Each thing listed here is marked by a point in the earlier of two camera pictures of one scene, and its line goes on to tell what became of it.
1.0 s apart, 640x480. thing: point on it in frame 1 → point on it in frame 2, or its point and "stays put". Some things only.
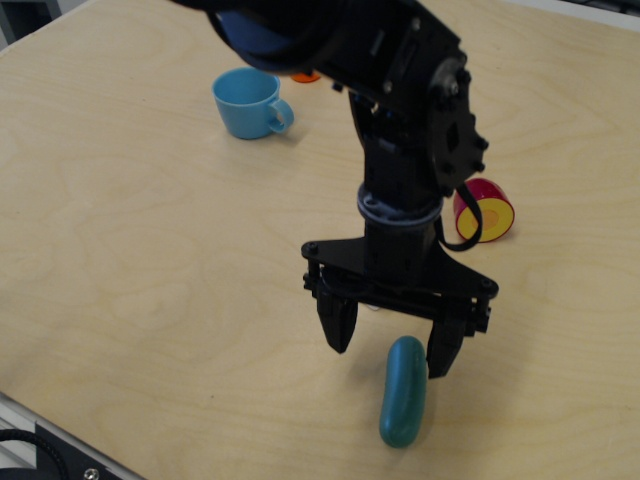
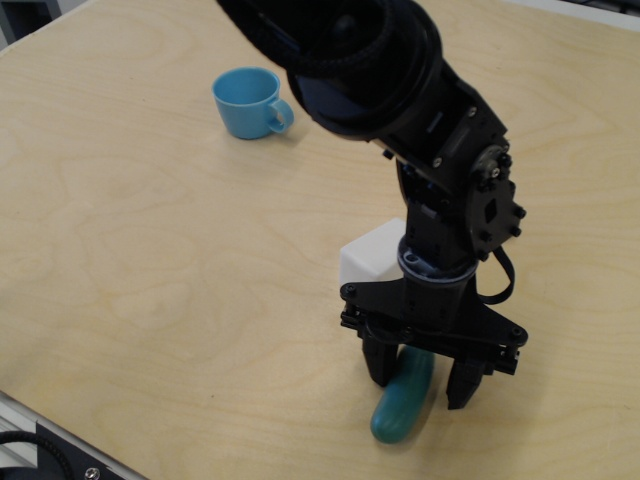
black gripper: x=399 y=265 → x=444 y=315
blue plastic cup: x=247 y=99 stays put
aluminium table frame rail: x=21 y=454 stays put
